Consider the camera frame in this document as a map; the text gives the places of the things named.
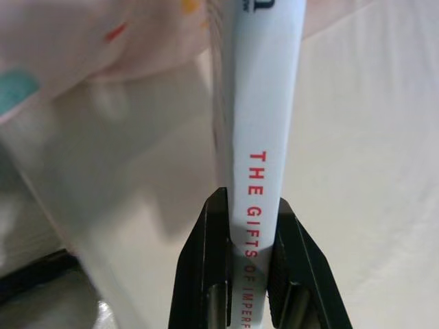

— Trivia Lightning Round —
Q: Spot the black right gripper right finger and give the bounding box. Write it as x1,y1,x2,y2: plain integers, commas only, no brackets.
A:
265,197,354,329

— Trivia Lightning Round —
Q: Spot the mattress with beige sheet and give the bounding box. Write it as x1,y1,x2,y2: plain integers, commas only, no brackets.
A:
0,0,439,329

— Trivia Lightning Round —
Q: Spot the pink patterned pillow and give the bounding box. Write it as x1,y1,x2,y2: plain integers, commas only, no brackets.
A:
0,0,344,128

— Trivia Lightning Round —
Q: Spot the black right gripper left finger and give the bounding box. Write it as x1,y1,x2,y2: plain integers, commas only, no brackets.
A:
167,186,230,329

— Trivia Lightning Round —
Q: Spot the white label with blue print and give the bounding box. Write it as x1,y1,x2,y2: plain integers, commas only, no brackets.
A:
205,0,303,329

